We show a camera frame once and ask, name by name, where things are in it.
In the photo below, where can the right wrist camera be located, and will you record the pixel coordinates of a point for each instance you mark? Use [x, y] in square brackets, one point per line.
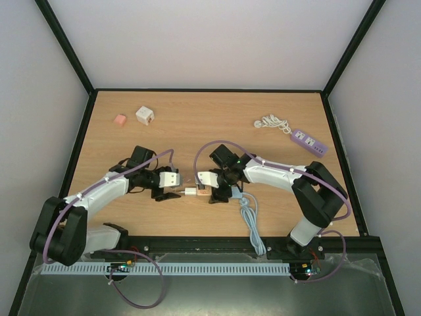
[207, 178]

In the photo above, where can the light blue cable duct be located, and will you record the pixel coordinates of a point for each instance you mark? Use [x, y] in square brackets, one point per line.
[170, 269]

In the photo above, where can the black frame rail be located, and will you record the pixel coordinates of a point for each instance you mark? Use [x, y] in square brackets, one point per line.
[281, 248]

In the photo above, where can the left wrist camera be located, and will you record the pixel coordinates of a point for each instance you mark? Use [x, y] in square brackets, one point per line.
[169, 179]

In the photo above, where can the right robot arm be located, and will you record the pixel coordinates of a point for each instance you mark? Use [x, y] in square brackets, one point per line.
[318, 193]

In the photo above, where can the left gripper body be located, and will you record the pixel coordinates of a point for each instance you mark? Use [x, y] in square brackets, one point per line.
[146, 179]

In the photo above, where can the pink charger plug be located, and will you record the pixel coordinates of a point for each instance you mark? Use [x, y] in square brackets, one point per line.
[120, 120]

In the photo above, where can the blue-grey power strip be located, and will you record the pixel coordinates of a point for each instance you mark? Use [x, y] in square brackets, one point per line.
[236, 193]

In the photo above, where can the white tiger cube socket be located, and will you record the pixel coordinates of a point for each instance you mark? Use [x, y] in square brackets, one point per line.
[145, 115]

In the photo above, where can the white small charger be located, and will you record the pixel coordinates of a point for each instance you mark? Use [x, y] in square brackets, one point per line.
[190, 191]

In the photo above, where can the beige wooden-look adapter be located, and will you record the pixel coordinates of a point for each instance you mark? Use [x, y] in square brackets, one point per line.
[205, 191]

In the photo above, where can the purple power strip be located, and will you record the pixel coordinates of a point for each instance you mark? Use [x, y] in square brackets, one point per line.
[308, 143]

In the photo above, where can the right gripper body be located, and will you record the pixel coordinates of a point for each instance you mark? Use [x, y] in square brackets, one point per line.
[218, 195]

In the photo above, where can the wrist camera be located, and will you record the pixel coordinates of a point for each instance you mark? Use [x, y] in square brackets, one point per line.
[207, 178]
[169, 179]

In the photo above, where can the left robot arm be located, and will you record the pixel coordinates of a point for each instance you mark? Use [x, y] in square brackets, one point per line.
[61, 233]

